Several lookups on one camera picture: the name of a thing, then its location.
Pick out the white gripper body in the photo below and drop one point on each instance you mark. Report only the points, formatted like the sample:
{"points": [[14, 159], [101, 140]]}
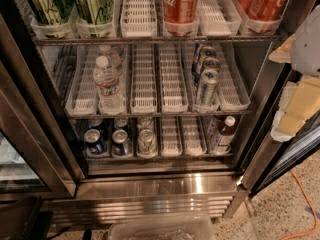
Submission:
{"points": [[307, 47]]}

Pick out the silver redbull can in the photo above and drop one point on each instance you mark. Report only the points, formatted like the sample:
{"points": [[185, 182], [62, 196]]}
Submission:
{"points": [[206, 63], [207, 87], [200, 50]]}

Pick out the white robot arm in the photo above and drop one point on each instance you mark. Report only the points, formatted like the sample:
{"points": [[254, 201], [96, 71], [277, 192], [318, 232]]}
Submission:
{"points": [[311, 25]]}

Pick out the right front red cola can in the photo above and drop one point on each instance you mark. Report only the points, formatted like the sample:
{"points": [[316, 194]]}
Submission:
{"points": [[263, 14]]}

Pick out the clear tray under redbull cans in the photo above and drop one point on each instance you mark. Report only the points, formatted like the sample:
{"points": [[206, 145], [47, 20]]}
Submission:
{"points": [[187, 57]]}

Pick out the centre red cola can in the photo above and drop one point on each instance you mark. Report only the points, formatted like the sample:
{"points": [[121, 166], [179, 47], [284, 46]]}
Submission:
{"points": [[179, 15]]}

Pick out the rear silver soda can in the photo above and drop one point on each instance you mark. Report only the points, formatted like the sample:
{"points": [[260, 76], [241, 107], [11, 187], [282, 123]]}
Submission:
{"points": [[145, 123]]}

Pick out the silver soda can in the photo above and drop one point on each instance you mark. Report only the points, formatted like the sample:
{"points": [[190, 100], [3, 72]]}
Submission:
{"points": [[147, 144], [145, 123]]}

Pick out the front silver soda can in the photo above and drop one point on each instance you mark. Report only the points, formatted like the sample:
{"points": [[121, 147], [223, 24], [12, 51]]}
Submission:
{"points": [[147, 144]]}

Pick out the blue pepsi can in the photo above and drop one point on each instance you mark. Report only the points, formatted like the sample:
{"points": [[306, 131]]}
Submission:
{"points": [[121, 145], [93, 141], [122, 124], [98, 124]]}

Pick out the stainless steel fridge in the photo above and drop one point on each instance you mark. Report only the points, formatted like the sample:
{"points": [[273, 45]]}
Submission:
{"points": [[41, 85]]}

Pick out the rear left blue pepsi can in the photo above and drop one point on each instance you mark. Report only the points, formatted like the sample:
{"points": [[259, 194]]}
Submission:
{"points": [[98, 124]]}

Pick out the front left blue pepsi can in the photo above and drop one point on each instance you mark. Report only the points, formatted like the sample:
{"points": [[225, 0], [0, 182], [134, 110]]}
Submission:
{"points": [[93, 141]]}

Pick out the green tea can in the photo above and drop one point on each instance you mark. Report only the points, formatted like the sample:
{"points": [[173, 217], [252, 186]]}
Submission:
{"points": [[97, 14], [52, 17]]}

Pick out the left green tea can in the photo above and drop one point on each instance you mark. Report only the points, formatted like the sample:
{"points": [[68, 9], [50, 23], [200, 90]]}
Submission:
{"points": [[52, 17]]}

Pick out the brown drink bottle white cap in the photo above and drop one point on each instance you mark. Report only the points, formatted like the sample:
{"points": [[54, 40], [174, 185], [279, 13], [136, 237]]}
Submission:
{"points": [[224, 135]]}

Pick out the clear tray under water bottles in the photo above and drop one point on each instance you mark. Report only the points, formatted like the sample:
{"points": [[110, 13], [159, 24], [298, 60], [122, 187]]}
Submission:
{"points": [[109, 81]]}

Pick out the front clear water bottle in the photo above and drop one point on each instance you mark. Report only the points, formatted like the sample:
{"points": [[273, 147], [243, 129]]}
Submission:
{"points": [[108, 87]]}

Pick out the clear water bottle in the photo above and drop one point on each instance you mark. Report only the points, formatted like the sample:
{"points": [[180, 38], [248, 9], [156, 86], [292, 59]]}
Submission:
{"points": [[112, 55], [108, 87]]}

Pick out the rear clear water bottle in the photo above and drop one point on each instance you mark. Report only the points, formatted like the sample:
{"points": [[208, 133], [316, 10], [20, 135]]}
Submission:
{"points": [[112, 55]]}

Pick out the middle wire shelf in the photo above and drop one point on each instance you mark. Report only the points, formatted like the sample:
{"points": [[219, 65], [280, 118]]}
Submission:
{"points": [[158, 114]]}

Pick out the wire shelf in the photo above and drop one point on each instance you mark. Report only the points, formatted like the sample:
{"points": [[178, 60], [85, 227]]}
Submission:
{"points": [[158, 114], [155, 40]]}

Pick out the top wire shelf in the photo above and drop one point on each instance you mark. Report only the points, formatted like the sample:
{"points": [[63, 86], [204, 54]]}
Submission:
{"points": [[155, 40]]}

